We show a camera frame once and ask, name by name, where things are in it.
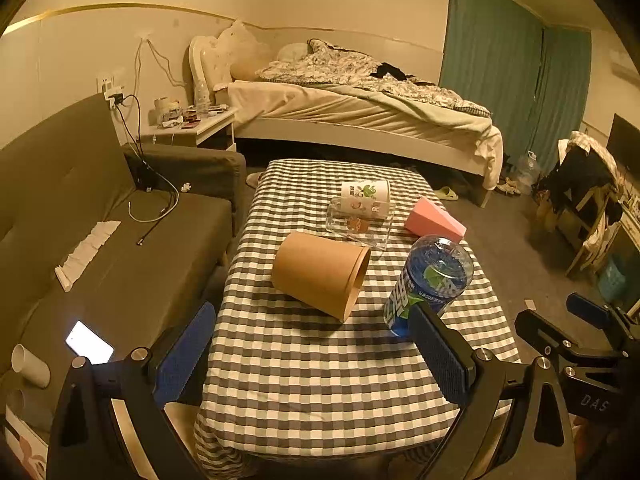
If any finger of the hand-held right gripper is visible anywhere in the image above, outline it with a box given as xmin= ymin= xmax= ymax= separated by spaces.
xmin=514 ymin=309 xmax=603 ymax=376
xmin=566 ymin=292 xmax=640 ymax=342

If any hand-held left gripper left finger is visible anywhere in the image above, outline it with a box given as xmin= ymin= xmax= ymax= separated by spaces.
xmin=46 ymin=301 xmax=217 ymax=480

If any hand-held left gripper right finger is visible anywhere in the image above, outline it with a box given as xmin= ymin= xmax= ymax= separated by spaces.
xmin=407 ymin=303 xmax=573 ymax=480

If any brown paper cup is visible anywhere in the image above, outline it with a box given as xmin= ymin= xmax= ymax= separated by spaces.
xmin=271 ymin=231 xmax=372 ymax=323

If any white printed paper cup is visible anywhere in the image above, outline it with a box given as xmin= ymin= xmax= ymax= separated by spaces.
xmin=341 ymin=178 xmax=392 ymax=211

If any blue bin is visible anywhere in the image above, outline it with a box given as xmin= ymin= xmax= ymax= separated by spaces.
xmin=597 ymin=255 xmax=629 ymax=301

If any blue plastic bottle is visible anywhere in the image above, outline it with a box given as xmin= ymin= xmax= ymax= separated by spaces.
xmin=383 ymin=234 xmax=474 ymax=343

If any wooden chair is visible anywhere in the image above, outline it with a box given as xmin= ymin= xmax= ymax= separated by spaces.
xmin=564 ymin=180 xmax=627 ymax=277

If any lit smartphone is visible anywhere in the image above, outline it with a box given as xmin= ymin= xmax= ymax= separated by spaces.
xmin=65 ymin=320 xmax=115 ymax=365

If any olive fabric sofa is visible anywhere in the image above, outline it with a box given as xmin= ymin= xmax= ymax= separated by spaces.
xmin=0 ymin=92 xmax=247 ymax=441

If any grey checked tablecloth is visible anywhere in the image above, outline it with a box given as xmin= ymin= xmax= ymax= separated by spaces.
xmin=192 ymin=159 xmax=521 ymax=480

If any black jacket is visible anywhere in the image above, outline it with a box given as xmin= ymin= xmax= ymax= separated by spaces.
xmin=546 ymin=147 xmax=617 ymax=212

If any pink box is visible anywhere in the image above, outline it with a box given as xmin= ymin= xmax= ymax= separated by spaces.
xmin=404 ymin=197 xmax=467 ymax=243

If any large clear water jug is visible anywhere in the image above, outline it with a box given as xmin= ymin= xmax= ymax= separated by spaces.
xmin=515 ymin=151 xmax=542 ymax=195

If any white folded paper strip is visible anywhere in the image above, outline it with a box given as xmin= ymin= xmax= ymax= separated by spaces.
xmin=55 ymin=220 xmax=122 ymax=292

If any white paper tube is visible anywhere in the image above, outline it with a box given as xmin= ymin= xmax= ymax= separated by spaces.
xmin=11 ymin=344 xmax=51 ymax=389

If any clear plastic container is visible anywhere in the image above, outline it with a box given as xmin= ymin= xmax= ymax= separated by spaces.
xmin=325 ymin=196 xmax=396 ymax=252

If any black television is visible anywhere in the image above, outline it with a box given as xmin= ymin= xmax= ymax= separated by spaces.
xmin=606 ymin=114 xmax=640 ymax=175

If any white printed box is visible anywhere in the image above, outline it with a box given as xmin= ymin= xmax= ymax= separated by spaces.
xmin=4 ymin=406 xmax=50 ymax=478

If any black power adapter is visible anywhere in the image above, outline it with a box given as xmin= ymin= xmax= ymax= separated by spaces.
xmin=131 ymin=157 xmax=166 ymax=192

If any green curtain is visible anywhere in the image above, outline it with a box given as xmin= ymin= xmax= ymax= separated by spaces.
xmin=439 ymin=0 xmax=546 ymax=113
xmin=531 ymin=25 xmax=593 ymax=137

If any white nightstand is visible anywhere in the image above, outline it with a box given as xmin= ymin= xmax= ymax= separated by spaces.
xmin=139 ymin=107 xmax=238 ymax=153

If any white air conditioner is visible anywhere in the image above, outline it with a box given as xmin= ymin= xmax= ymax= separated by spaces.
xmin=609 ymin=47 xmax=640 ymax=80

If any white bed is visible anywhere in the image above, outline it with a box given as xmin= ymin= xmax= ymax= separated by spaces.
xmin=189 ymin=20 xmax=505 ymax=208

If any black garment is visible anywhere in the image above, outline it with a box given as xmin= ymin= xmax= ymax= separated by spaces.
xmin=370 ymin=62 xmax=420 ymax=82

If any beige pillow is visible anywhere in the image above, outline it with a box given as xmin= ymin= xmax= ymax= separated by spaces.
xmin=230 ymin=62 xmax=262 ymax=83

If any floral quilt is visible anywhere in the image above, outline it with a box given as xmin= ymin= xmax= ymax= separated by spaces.
xmin=255 ymin=39 xmax=493 ymax=119

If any white pillow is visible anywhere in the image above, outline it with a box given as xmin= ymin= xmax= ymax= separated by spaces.
xmin=276 ymin=42 xmax=313 ymax=62

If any black cable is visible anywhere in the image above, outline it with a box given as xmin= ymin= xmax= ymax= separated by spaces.
xmin=136 ymin=175 xmax=180 ymax=247

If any white charging cable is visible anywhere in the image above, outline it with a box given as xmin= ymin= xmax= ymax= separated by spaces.
xmin=128 ymin=199 xmax=173 ymax=224

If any white wall socket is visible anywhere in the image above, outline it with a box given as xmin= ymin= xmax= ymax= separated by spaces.
xmin=97 ymin=74 xmax=126 ymax=109

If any white wall cable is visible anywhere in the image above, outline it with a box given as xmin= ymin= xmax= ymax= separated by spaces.
xmin=135 ymin=34 xmax=197 ymax=92

